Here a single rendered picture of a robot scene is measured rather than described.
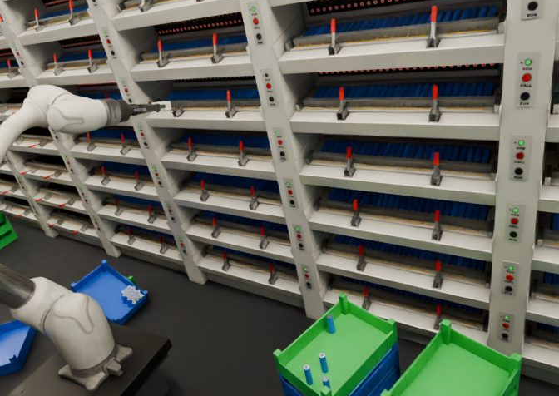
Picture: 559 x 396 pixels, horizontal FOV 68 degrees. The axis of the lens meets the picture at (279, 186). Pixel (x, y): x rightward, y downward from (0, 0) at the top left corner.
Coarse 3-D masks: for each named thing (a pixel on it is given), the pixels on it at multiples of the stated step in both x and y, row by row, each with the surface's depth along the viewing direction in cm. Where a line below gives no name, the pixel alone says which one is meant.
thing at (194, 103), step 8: (176, 104) 167; (184, 104) 165; (192, 104) 162; (200, 104) 160; (208, 104) 158; (216, 104) 156; (224, 104) 154; (232, 104) 152; (240, 104) 150; (248, 104) 148; (256, 104) 147
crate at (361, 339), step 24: (336, 312) 132; (360, 312) 129; (312, 336) 126; (336, 336) 127; (360, 336) 125; (384, 336) 123; (288, 360) 121; (312, 360) 121; (336, 360) 119; (360, 360) 118; (312, 384) 114; (336, 384) 112
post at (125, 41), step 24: (96, 24) 159; (120, 48) 159; (120, 72) 166; (144, 96) 170; (144, 120) 172; (168, 168) 185; (168, 192) 189; (168, 216) 198; (192, 240) 203; (192, 264) 208
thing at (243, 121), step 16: (240, 80) 158; (160, 96) 177; (160, 112) 170; (192, 112) 161; (208, 112) 156; (224, 112) 152; (240, 112) 148; (256, 112) 145; (208, 128) 156; (224, 128) 152; (240, 128) 148; (256, 128) 144
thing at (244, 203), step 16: (192, 176) 197; (208, 176) 189; (224, 176) 185; (240, 176) 181; (176, 192) 190; (192, 192) 187; (208, 192) 183; (224, 192) 180; (240, 192) 173; (256, 192) 169; (272, 192) 166; (208, 208) 180; (224, 208) 173; (240, 208) 169; (256, 208) 165; (272, 208) 162
